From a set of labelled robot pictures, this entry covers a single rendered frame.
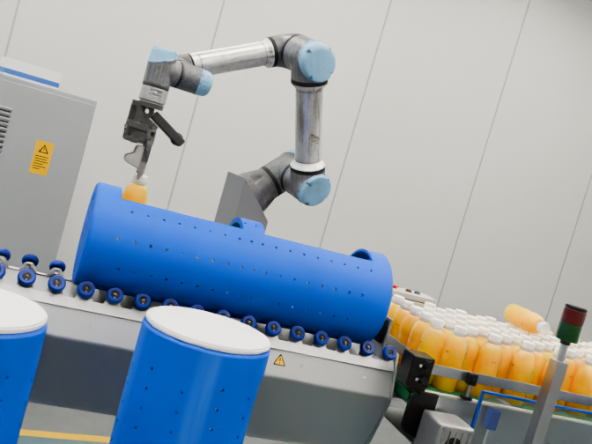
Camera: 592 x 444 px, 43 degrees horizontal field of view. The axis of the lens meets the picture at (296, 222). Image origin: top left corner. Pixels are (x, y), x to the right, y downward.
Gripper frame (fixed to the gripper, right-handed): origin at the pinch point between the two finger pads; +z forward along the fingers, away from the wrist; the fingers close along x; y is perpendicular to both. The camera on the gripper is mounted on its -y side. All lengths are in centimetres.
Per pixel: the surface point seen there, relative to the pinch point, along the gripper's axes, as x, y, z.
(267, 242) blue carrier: 15.1, -36.4, 8.5
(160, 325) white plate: 64, -4, 24
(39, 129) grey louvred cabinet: -129, 32, 0
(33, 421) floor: -124, 4, 127
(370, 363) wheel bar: 17, -76, 36
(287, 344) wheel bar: 16, -50, 35
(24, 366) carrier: 82, 20, 32
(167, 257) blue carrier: 19.5, -10.0, 17.9
